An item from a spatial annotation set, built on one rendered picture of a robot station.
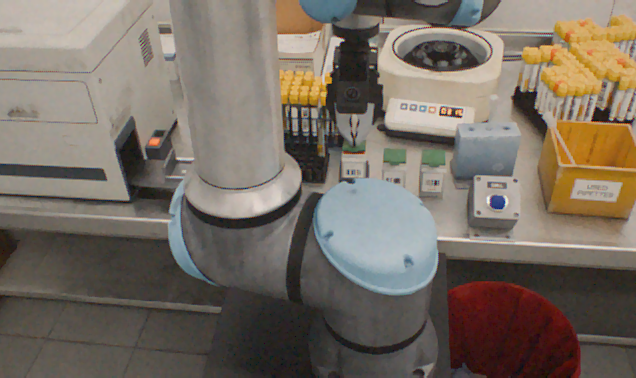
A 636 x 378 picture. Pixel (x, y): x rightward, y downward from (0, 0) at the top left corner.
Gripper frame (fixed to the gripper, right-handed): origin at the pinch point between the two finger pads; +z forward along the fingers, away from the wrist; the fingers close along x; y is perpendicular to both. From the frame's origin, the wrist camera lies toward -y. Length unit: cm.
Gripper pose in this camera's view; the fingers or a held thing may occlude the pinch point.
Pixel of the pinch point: (354, 142)
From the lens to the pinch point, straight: 99.9
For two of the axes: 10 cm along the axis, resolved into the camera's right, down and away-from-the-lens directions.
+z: 0.3, 7.7, 6.3
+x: -10.0, -0.3, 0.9
